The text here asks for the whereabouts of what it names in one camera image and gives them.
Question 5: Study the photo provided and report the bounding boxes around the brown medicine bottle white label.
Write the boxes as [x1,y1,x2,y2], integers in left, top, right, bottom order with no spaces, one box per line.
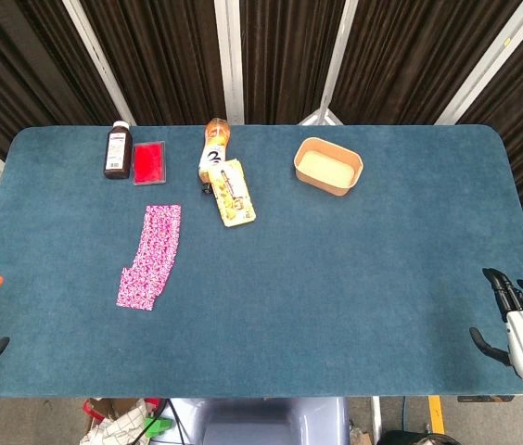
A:
[103,120,134,181]

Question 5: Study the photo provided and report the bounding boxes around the blue felt table mat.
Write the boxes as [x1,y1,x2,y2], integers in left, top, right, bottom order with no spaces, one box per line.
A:
[0,123,523,400]

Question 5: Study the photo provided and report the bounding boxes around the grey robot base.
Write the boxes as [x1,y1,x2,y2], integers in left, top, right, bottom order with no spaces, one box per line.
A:
[168,397,351,445]

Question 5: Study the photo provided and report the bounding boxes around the white frame post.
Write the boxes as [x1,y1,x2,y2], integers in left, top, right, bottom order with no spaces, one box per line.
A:
[297,0,360,127]
[434,0,523,126]
[213,0,246,125]
[60,0,137,126]

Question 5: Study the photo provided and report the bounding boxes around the cardboard box with paper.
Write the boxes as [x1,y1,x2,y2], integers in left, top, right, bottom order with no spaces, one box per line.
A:
[80,397,166,445]

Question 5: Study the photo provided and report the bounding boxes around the red flat plastic case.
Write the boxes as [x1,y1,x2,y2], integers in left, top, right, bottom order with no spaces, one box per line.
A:
[132,140,168,187]

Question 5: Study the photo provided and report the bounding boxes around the black bag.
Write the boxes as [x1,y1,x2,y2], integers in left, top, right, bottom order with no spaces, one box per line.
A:
[376,429,460,445]

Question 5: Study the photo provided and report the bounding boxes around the pink patterned card row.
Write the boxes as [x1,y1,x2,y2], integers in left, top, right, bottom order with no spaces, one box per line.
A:
[116,204,183,311]

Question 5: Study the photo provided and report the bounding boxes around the yellow snack packet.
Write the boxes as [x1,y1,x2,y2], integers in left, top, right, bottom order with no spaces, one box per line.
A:
[207,158,258,228]

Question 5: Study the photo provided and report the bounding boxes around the orange drink bottle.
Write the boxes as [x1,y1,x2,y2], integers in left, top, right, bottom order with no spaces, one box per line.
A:
[198,117,234,191]

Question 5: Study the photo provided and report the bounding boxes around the orange oval bowl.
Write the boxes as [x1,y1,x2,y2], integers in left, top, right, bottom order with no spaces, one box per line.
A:
[293,136,364,197]

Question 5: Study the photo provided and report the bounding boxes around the green plastic object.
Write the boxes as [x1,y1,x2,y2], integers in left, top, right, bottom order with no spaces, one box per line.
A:
[144,415,174,438]

